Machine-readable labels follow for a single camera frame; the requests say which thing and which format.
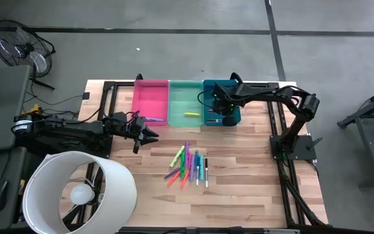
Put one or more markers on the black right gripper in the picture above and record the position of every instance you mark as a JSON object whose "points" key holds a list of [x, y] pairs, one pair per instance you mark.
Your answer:
{"points": [[224, 97]]}

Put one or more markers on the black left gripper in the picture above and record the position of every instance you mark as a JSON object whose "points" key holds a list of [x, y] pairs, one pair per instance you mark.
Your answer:
{"points": [[138, 135]]}

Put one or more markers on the white thin marker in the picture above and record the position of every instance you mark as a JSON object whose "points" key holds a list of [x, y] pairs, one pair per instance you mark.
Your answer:
{"points": [[213, 122]]}

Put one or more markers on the blue-violet thick marker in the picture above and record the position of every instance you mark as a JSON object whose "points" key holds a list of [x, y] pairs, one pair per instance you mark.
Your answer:
{"points": [[154, 120]]}

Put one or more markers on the yellow highlighter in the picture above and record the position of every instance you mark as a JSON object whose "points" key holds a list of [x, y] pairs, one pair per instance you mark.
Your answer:
{"points": [[191, 114]]}

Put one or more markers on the purple thick marker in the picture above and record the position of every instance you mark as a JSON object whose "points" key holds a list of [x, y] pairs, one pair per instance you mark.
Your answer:
{"points": [[187, 148]]}

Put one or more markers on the purple highlighter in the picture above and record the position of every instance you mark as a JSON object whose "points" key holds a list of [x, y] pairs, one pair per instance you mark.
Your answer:
{"points": [[172, 173]]}

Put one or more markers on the orange highlighter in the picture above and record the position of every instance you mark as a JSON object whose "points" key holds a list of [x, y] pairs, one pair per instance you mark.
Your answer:
{"points": [[184, 180], [173, 178]]}

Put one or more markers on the teal thick marker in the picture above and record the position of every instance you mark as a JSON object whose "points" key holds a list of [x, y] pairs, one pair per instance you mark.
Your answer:
{"points": [[201, 167]]}

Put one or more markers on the lilac thick marker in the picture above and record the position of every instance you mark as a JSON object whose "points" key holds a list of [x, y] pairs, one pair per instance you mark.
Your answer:
{"points": [[191, 172]]}

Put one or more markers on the white marker with black cap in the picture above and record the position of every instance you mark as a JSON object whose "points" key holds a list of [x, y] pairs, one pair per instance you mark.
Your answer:
{"points": [[206, 172]]}

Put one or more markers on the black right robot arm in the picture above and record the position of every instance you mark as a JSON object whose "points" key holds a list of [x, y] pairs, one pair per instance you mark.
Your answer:
{"points": [[271, 94]]}

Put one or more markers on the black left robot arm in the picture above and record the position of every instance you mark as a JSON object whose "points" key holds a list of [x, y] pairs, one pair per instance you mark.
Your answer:
{"points": [[70, 131]]}

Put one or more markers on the blue plastic bin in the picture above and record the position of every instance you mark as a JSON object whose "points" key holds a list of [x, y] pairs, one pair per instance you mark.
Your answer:
{"points": [[207, 94]]}

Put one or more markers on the pink plastic bin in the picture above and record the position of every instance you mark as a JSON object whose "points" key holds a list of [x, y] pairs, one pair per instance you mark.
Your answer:
{"points": [[149, 100]]}

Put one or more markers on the black table clamp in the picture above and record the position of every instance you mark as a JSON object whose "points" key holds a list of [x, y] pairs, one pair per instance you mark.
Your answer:
{"points": [[139, 77], [235, 76]]}

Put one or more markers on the translucent teal plastic bin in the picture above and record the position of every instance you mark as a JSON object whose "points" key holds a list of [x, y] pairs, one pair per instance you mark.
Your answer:
{"points": [[183, 97]]}

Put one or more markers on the white lamp shade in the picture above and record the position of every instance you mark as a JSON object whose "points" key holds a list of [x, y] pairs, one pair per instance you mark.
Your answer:
{"points": [[119, 182]]}

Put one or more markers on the black lamp stand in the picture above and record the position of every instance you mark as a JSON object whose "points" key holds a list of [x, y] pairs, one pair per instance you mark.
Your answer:
{"points": [[89, 172]]}

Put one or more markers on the small black box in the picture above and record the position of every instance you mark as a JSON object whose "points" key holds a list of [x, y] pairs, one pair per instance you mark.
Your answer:
{"points": [[86, 96]]}

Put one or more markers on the white light bulb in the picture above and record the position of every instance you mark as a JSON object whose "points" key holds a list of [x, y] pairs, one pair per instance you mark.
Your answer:
{"points": [[82, 194]]}

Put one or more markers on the yellow power plug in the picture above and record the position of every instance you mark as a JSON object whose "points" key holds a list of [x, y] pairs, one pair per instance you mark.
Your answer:
{"points": [[35, 109]]}

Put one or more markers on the dark desk surface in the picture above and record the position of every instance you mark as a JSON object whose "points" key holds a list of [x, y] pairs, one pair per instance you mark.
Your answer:
{"points": [[15, 162]]}

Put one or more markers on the black metal stand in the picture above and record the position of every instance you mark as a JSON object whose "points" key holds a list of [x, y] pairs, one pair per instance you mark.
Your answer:
{"points": [[372, 152]]}

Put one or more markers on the black floor fan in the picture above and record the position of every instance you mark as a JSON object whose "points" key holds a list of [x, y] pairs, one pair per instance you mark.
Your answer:
{"points": [[28, 50]]}

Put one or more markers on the gray desk top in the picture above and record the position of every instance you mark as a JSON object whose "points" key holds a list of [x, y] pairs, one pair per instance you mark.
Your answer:
{"points": [[2, 107]]}

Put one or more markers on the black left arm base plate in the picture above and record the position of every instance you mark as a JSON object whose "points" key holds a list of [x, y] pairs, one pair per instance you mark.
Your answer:
{"points": [[106, 149]]}

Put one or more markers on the black aluminium table frame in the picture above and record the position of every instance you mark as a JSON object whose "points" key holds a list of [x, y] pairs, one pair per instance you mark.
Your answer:
{"points": [[122, 84]]}

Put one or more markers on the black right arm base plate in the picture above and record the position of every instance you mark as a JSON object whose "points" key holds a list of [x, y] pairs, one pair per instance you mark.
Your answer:
{"points": [[304, 149]]}

